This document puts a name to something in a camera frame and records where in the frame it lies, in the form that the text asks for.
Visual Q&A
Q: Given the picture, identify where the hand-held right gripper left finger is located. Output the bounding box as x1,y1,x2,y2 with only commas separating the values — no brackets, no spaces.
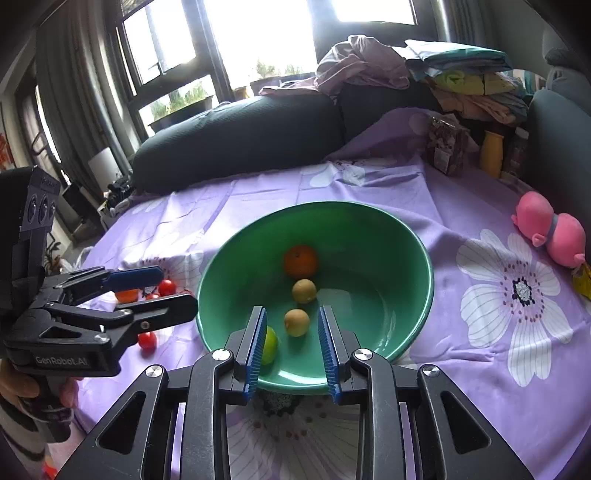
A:
55,305,269,480

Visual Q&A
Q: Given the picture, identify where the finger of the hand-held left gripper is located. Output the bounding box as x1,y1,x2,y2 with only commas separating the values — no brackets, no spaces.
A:
44,265,165,306
98,292,199,357

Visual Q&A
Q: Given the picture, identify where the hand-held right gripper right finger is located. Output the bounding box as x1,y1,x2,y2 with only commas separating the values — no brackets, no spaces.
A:
318,305,537,480

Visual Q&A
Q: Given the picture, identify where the green bowl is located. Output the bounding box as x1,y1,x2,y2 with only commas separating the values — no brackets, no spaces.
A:
196,201,435,395

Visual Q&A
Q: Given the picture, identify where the person's left forearm striped sleeve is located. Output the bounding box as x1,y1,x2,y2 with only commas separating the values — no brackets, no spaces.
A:
0,401,63,478

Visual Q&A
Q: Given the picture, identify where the person's left hand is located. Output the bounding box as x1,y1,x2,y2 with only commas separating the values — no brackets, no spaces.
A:
0,360,80,417

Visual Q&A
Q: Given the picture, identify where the green round fruit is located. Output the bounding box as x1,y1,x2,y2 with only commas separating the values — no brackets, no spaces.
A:
262,326,279,365

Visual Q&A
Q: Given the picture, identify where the small yellow-brown round fruit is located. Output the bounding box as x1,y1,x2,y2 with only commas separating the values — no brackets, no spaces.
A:
283,308,310,337
292,279,317,305

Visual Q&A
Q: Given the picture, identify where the white plastic bag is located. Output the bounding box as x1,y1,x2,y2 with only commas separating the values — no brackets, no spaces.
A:
60,246,95,273

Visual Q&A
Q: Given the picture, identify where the small dark orange tangerine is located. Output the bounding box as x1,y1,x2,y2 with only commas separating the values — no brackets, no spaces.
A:
283,245,320,279

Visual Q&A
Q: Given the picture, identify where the white cylinder container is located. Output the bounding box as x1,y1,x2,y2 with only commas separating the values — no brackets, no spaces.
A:
88,147,118,186

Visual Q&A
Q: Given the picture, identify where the purple floral tablecloth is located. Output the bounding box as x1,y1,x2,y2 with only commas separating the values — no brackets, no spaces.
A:
69,107,591,480

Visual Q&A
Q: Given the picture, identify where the long dark sofa cushion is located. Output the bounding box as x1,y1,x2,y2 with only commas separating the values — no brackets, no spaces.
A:
131,92,346,195

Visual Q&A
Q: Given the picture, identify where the dark planter with green plants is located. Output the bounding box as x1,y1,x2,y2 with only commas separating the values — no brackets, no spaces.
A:
233,60,319,100
148,88,219,132

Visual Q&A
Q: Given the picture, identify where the grey curtain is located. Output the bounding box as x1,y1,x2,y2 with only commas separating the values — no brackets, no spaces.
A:
36,18,139,185

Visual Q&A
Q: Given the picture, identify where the clear snack bag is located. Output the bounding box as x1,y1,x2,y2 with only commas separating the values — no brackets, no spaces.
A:
427,114,480,176

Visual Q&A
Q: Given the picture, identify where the yellow bottle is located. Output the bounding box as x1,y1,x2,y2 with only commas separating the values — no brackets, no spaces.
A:
478,130,504,180

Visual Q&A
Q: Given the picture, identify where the pink plush toy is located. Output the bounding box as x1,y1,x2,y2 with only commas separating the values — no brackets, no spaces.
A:
511,191,587,269

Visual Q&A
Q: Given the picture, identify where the yellow packet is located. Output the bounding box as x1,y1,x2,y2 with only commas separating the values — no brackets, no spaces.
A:
571,262,591,302

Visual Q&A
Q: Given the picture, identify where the dark jar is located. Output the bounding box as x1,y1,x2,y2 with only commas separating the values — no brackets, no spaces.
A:
502,126,530,184

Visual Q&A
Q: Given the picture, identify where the crumpled pink garment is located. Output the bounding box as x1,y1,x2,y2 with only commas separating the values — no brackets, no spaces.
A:
259,34,413,99

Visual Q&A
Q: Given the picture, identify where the stack of folded clothes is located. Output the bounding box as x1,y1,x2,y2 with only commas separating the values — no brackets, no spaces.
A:
404,39,530,124

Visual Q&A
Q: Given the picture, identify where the grey sofa backrest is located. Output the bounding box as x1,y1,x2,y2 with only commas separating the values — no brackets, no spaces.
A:
525,46,591,197

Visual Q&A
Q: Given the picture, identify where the black window frame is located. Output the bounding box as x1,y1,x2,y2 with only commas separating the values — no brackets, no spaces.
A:
111,0,462,139

